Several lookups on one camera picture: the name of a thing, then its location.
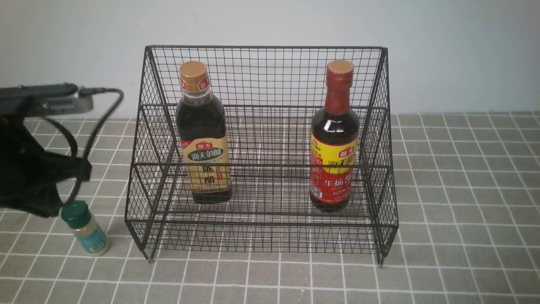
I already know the black camera cable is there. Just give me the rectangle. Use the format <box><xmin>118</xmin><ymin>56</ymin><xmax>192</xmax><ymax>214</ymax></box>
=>
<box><xmin>25</xmin><ymin>87</ymin><xmax>124</xmax><ymax>207</ymax></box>

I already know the red label soy sauce bottle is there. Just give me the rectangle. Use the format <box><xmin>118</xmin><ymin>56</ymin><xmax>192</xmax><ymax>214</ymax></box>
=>
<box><xmin>309</xmin><ymin>60</ymin><xmax>360</xmax><ymax>212</ymax></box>

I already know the grey checkered tablecloth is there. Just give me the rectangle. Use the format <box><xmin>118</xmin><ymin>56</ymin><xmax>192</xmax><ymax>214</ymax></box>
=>
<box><xmin>1</xmin><ymin>113</ymin><xmax>539</xmax><ymax>304</ymax></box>

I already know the gold cap vinegar bottle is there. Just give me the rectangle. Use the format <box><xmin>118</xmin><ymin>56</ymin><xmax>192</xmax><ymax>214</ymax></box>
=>
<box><xmin>175</xmin><ymin>60</ymin><xmax>232</xmax><ymax>204</ymax></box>

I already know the green cap spice jar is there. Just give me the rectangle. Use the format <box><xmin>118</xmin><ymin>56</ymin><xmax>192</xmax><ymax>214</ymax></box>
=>
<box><xmin>60</xmin><ymin>200</ymin><xmax>110</xmax><ymax>257</ymax></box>

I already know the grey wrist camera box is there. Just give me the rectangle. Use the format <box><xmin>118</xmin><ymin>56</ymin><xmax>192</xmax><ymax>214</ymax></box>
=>
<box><xmin>0</xmin><ymin>83</ymin><xmax>93</xmax><ymax>118</ymax></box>

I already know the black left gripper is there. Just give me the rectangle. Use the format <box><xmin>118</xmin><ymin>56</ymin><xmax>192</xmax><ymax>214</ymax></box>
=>
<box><xmin>0</xmin><ymin>116</ymin><xmax>92</xmax><ymax>218</ymax></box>

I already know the black wire mesh rack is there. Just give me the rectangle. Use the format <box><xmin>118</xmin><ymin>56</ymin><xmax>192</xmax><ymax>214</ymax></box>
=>
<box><xmin>124</xmin><ymin>45</ymin><xmax>399</xmax><ymax>264</ymax></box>

